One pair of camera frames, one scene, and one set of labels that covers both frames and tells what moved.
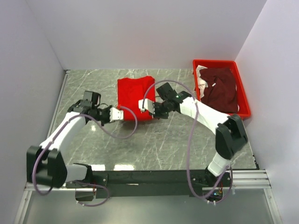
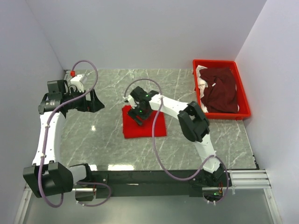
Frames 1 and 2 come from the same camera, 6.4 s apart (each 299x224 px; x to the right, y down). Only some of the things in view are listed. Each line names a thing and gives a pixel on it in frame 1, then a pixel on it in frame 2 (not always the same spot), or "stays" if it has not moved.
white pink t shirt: [202, 83] stays
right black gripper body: [156, 109] to [136, 115]
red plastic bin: [244, 111] stays
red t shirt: [130, 90] to [131, 129]
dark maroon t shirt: [221, 93] stays
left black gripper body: [106, 114] to [88, 101]
